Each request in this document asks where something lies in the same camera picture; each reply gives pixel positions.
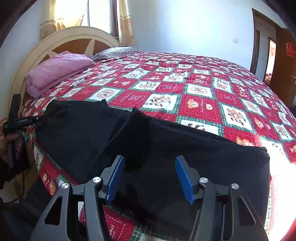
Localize black pants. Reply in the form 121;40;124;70
34;100;269;240

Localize person's left hand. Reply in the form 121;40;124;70
0;133;22;164

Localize folded pink blanket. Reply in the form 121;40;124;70
25;51;94;98

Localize red patterned bed quilt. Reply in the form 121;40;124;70
21;52;295;240

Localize cream wooden headboard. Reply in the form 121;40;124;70
7;26;119;108

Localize grey striped pillow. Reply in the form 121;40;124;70
90;47;140;61

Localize brown wooden door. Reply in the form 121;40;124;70
269;27;295;108

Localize yellow curtain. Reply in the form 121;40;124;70
116;0;135;47

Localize red door decoration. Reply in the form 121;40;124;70
285;42;295;58

